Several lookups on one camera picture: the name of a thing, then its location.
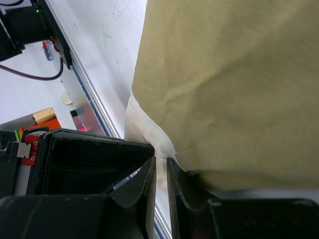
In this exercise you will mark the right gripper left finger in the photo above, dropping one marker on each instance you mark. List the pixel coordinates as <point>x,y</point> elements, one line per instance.
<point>126,213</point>

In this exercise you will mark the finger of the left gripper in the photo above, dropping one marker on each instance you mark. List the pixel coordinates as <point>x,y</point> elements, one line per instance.
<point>75,162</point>

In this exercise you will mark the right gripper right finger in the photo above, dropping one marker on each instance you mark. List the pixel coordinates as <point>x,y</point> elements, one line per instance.
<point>198,214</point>

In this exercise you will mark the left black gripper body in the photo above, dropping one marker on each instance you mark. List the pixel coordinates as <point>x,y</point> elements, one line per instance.
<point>20,164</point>

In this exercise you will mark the olive tan underwear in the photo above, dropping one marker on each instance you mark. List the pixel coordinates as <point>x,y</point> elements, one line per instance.
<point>229,89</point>

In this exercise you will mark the aluminium front rail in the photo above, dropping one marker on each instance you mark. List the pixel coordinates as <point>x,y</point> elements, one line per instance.
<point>104,38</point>

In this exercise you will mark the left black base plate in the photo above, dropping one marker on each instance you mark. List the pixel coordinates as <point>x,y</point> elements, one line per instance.
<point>55,34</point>

